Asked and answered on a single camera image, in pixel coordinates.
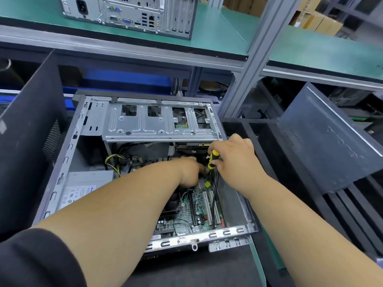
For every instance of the green motherboard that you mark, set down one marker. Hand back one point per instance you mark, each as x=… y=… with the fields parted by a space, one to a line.
x=191 y=212

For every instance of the person's left forearm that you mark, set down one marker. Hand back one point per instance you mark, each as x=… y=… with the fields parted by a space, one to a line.
x=113 y=224

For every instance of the aluminium frame post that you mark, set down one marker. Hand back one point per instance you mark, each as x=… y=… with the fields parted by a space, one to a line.
x=215 y=1
x=260 y=56

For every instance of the grey side panel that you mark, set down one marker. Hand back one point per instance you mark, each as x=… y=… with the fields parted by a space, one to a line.
x=326 y=140

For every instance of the silver backed desktop computer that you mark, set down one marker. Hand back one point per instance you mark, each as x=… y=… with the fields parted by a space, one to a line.
x=137 y=15

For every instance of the person's right hand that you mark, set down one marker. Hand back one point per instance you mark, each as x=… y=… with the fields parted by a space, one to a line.
x=238 y=164

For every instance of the empty black foam tray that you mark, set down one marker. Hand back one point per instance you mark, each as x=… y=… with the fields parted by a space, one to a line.
x=263 y=152

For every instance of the person's left hand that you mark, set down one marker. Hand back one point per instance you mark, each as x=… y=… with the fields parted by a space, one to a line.
x=186 y=171

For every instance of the green upper shelf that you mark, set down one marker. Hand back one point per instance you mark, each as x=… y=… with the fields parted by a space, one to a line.
x=227 y=30

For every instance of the person's right forearm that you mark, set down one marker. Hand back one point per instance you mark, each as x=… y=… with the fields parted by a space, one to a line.
x=317 y=236

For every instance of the person's black left sleeve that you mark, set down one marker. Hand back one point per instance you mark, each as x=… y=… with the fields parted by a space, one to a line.
x=36 y=260

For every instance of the black upright side panel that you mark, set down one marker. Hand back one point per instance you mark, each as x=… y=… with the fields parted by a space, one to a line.
x=27 y=140

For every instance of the stack of cardboard boxes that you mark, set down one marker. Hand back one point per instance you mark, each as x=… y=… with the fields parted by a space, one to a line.
x=317 y=18

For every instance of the grey computer case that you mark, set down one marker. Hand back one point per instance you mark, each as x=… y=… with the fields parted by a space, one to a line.
x=149 y=119

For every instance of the silver power supply unit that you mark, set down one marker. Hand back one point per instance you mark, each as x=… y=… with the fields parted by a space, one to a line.
x=78 y=188

